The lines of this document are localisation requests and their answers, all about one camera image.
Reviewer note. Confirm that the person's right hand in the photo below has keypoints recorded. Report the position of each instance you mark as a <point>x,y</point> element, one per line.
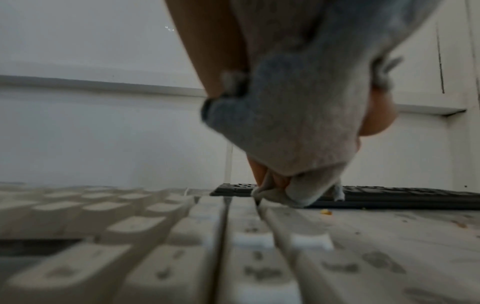
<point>213,44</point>

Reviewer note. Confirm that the grey fluffy cloth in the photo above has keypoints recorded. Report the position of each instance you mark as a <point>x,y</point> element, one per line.
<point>307,104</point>

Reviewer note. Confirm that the white keyboard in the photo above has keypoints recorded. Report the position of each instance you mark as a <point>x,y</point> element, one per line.
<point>150,252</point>

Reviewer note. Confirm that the black keyboard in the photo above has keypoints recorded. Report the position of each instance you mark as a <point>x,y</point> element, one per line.
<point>393,196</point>

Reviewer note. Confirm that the scattered orange crumbs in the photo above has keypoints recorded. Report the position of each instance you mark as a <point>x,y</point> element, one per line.
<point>325,211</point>

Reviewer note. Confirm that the white wooden frame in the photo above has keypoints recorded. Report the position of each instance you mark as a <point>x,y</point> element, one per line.
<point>93,84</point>

